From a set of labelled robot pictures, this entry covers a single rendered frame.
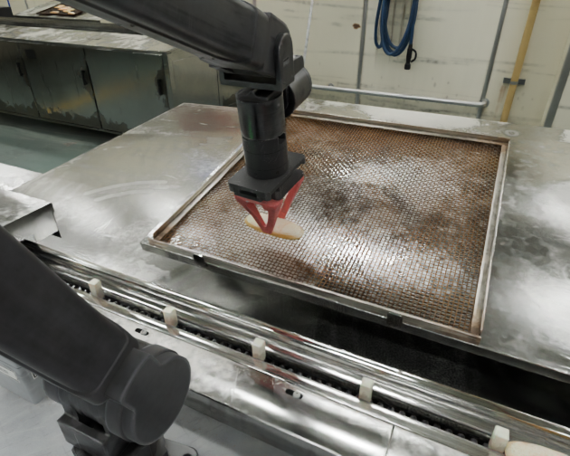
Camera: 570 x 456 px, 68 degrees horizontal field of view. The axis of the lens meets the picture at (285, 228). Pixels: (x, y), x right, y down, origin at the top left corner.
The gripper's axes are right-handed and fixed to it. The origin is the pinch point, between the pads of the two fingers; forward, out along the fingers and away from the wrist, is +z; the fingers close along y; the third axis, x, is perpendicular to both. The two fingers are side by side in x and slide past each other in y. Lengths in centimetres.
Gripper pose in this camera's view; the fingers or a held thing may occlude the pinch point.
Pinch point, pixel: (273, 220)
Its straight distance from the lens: 62.6
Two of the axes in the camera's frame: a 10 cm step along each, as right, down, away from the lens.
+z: 0.7, 7.7, 6.4
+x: -8.7, -2.7, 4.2
